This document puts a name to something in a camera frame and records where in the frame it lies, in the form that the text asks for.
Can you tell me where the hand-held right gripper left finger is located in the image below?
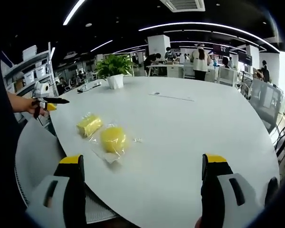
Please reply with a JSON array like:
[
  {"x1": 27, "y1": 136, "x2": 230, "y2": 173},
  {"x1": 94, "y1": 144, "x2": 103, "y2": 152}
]
[{"x1": 26, "y1": 154, "x2": 86, "y2": 228}]

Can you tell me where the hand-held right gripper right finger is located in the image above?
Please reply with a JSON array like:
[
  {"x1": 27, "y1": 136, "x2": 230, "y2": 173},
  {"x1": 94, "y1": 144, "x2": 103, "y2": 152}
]
[{"x1": 200, "y1": 153, "x2": 267, "y2": 228}]

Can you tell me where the yellow rectangular silicone block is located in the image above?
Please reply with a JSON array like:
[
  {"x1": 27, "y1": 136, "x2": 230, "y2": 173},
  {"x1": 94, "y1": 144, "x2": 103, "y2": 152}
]
[{"x1": 76, "y1": 114, "x2": 103, "y2": 139}]

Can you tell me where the yellow rounded silicone block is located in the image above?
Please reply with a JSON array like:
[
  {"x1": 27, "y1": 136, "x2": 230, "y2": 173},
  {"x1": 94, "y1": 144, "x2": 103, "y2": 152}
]
[{"x1": 99, "y1": 125, "x2": 127, "y2": 154}]

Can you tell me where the person's left hand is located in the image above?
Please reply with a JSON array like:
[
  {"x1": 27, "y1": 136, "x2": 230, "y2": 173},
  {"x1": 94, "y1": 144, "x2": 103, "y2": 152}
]
[{"x1": 20, "y1": 95, "x2": 48, "y2": 120}]

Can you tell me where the person's right hand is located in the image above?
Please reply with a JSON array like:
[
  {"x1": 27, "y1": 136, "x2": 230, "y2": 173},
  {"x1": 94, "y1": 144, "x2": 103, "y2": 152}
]
[{"x1": 195, "y1": 215, "x2": 205, "y2": 228}]

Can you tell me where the metal storage shelf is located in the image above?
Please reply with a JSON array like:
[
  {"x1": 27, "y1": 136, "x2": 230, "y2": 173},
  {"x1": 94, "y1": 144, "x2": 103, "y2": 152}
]
[{"x1": 0, "y1": 42, "x2": 60, "y2": 124}]

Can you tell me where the white mesh chair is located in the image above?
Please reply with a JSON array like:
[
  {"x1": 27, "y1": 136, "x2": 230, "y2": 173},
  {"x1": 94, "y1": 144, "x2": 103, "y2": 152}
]
[{"x1": 15, "y1": 117, "x2": 121, "y2": 225}]

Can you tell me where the green potted plant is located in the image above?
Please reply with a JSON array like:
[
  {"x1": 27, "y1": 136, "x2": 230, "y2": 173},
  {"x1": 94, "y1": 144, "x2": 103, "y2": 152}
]
[{"x1": 94, "y1": 54, "x2": 136, "y2": 90}]

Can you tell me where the grey mesh office chair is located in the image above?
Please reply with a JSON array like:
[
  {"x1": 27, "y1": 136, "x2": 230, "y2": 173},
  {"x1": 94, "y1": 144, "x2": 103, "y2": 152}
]
[{"x1": 248, "y1": 78, "x2": 285, "y2": 135}]

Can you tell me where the white office desk row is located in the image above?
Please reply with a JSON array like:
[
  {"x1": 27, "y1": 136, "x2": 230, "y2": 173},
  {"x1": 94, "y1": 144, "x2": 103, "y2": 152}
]
[{"x1": 146, "y1": 62, "x2": 238, "y2": 85}]

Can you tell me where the ceiling air conditioner vent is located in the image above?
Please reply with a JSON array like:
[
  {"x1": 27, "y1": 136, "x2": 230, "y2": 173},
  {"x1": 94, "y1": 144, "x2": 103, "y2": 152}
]
[{"x1": 159, "y1": 0, "x2": 206, "y2": 13}]

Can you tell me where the black cable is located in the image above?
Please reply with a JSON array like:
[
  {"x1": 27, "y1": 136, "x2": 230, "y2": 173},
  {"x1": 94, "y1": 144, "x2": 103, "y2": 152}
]
[{"x1": 76, "y1": 82, "x2": 103, "y2": 94}]

